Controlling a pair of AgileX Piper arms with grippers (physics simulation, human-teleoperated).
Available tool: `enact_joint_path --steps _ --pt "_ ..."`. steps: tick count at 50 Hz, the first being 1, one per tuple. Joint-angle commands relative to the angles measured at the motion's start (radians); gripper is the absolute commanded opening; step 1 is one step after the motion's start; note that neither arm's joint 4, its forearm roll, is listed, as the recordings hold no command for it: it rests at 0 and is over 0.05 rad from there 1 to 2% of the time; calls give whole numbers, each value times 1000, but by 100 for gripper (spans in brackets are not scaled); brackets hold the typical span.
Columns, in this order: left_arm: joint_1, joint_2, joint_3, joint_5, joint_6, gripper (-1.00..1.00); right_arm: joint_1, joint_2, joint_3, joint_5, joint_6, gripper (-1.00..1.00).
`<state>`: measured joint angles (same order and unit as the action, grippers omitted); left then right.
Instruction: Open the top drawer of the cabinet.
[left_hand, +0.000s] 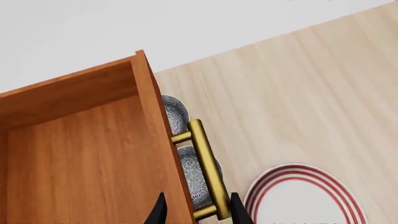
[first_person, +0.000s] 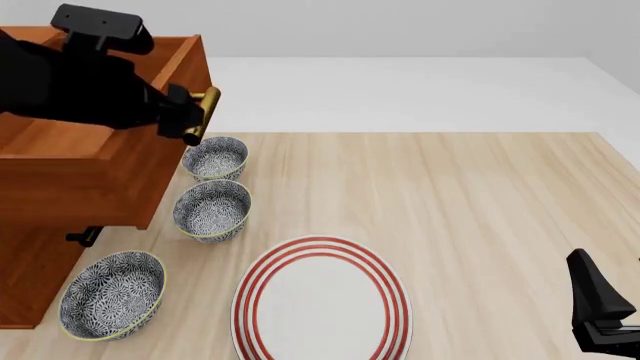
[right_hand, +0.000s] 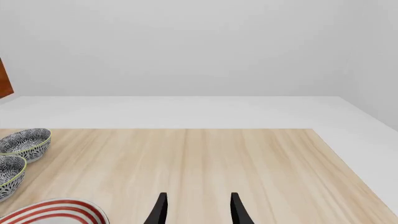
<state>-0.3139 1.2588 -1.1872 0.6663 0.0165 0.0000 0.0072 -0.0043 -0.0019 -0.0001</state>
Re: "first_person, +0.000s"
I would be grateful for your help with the small patterned bowl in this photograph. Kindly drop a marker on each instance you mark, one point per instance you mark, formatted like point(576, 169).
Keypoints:
point(216, 157)

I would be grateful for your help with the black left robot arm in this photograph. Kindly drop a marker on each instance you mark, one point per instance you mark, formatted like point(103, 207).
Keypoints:
point(60, 86)

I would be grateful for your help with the wooden drawer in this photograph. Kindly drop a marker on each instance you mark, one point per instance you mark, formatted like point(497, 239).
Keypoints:
point(75, 187)

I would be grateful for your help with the large patterned bowl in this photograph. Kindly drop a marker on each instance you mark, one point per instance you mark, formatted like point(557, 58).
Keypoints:
point(112, 296)

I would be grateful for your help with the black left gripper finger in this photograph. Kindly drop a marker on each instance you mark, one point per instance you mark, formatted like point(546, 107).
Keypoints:
point(177, 122)
point(179, 96)

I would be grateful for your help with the black plate on stalk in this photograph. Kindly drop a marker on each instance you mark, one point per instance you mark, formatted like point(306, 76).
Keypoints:
point(95, 20)

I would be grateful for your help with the medium patterned bowl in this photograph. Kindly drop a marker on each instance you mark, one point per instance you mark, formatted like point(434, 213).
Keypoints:
point(212, 210)

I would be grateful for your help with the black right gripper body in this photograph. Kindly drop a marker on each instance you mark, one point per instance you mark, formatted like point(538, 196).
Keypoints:
point(612, 337)

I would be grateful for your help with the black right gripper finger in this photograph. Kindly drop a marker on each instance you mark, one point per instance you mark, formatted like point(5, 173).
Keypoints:
point(595, 292)

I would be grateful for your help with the white plate with red rings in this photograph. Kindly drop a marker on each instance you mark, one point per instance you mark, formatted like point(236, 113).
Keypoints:
point(322, 300)

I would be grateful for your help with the wooden cabinet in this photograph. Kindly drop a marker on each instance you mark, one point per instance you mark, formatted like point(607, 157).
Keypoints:
point(35, 277)

